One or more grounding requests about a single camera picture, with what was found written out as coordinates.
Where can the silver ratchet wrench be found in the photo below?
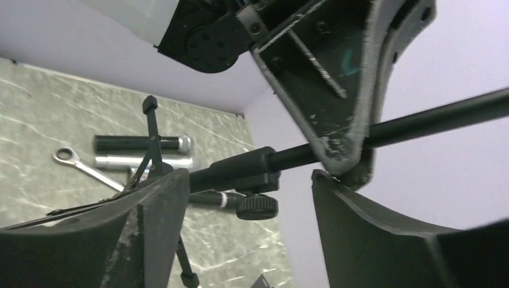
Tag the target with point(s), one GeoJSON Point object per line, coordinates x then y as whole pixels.
{"type": "Point", "coordinates": [68, 157]}

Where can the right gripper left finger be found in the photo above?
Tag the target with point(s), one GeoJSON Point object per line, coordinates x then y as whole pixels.
{"type": "Point", "coordinates": [127, 242]}

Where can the ring mic stand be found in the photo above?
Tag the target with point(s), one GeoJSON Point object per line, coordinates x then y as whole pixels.
{"type": "Point", "coordinates": [132, 239]}

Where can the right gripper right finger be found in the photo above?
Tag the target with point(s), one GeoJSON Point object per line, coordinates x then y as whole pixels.
{"type": "Point", "coordinates": [368, 245]}

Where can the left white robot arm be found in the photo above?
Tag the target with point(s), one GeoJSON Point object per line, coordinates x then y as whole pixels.
{"type": "Point", "coordinates": [209, 36]}

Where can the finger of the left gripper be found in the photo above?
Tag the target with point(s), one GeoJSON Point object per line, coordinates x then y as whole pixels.
{"type": "Point", "coordinates": [322, 62]}
{"type": "Point", "coordinates": [412, 18]}

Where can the black wireless microphone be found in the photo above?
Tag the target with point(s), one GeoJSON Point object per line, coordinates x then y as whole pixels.
{"type": "Point", "coordinates": [215, 199]}

